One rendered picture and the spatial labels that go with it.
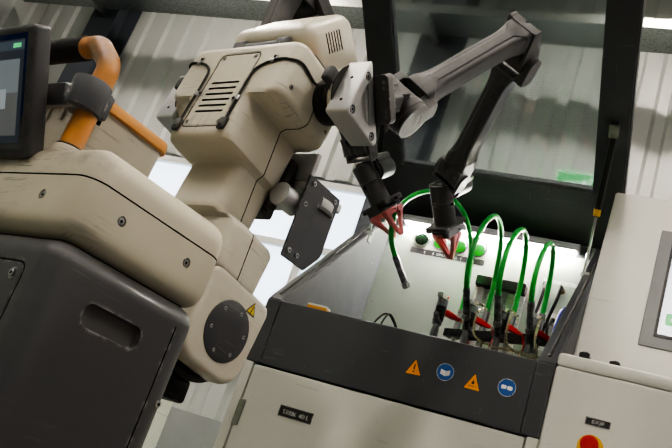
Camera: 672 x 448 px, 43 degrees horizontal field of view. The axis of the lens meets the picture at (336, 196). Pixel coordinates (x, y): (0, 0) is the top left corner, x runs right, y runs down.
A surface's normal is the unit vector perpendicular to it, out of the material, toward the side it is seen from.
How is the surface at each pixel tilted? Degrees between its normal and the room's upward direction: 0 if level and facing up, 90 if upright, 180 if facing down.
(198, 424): 90
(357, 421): 90
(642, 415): 90
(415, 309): 90
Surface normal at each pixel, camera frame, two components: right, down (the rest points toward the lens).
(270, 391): -0.30, -0.45
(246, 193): 0.79, 0.04
